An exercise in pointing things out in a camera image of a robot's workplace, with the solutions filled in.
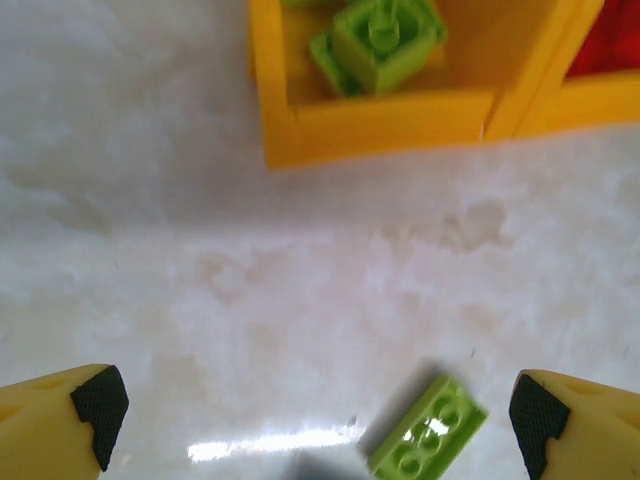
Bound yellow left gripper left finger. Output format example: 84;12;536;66
0;363;130;480

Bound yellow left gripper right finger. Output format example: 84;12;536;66
508;368;640;480

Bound orange plastic bin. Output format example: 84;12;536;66
483;0;640;142
248;0;576;171

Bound red lego brick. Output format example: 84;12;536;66
564;0;640;81

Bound small green lego brick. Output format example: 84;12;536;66
331;0;450;97

